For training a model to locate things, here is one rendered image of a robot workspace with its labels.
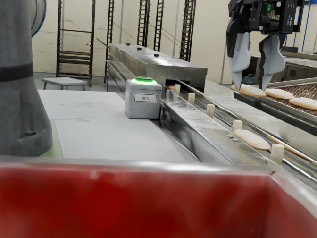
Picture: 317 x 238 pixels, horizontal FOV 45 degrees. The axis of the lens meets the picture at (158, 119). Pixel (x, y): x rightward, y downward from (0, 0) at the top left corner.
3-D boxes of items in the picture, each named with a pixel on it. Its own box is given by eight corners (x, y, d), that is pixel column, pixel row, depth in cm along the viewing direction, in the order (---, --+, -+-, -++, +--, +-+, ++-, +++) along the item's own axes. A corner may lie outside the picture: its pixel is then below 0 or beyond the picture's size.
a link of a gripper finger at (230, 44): (222, 55, 61) (238, -1, 59) (219, 54, 62) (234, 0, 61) (249, 62, 62) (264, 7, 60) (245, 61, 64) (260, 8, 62)
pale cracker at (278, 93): (259, 92, 87) (259, 87, 86) (275, 90, 87) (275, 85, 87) (282, 100, 77) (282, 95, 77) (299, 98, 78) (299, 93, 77)
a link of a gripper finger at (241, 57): (233, 90, 58) (250, 30, 56) (219, 85, 64) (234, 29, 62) (251, 95, 59) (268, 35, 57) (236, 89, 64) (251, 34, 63)
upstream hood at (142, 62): (109, 55, 225) (109, 40, 224) (138, 57, 229) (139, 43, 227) (144, 89, 107) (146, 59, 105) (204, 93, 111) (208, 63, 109)
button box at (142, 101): (121, 124, 90) (125, 78, 88) (154, 126, 92) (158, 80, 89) (126, 134, 82) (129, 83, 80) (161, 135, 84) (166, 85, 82)
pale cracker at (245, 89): (226, 87, 69) (226, 80, 69) (245, 88, 70) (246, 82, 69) (249, 97, 59) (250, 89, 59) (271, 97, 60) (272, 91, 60)
